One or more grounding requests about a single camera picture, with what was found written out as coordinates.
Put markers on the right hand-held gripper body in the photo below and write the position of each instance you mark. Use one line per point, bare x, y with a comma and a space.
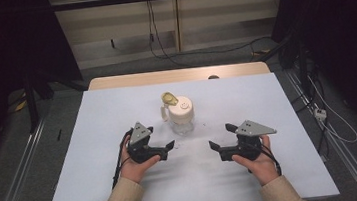
251, 129

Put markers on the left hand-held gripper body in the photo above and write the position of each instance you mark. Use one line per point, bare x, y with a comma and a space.
139, 133

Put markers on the glass jar with cream lid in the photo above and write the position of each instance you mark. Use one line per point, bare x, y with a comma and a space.
181, 112

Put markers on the person's left hand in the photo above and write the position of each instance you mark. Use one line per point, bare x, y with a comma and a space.
133, 170

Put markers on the person's right hand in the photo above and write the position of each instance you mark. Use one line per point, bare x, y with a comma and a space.
262, 168

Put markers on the white table cover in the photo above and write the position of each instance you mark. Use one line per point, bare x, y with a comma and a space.
107, 175

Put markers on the dark round table grommet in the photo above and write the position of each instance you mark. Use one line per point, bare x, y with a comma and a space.
213, 76

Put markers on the wooden table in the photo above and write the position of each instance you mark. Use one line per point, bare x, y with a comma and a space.
164, 77

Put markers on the white power strip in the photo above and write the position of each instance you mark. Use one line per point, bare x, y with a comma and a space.
320, 113

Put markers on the small black stick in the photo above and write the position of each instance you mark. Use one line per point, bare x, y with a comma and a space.
59, 134

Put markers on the black metal stand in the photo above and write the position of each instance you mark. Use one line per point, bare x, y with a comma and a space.
301, 64
31, 102

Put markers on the black curtain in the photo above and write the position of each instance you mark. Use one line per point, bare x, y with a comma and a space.
343, 29
0, 49

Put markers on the beige vertical wall trim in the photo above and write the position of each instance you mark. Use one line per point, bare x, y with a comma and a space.
176, 17

